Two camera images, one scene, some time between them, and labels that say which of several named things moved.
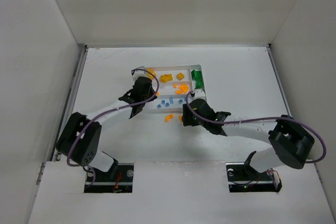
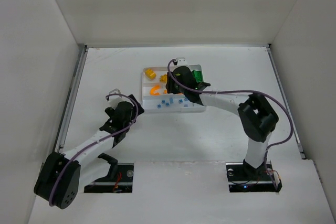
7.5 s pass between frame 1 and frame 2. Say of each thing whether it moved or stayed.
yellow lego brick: stayed
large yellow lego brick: stayed
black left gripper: moved
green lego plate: stayed
